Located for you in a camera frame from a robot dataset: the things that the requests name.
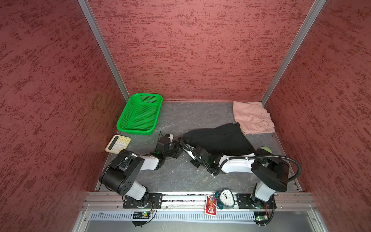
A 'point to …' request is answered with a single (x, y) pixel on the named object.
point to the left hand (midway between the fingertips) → (188, 147)
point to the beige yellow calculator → (118, 143)
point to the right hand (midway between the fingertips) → (191, 155)
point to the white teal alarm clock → (225, 198)
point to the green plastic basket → (140, 114)
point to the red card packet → (211, 204)
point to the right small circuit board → (261, 217)
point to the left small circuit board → (141, 214)
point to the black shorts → (225, 138)
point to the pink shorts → (253, 117)
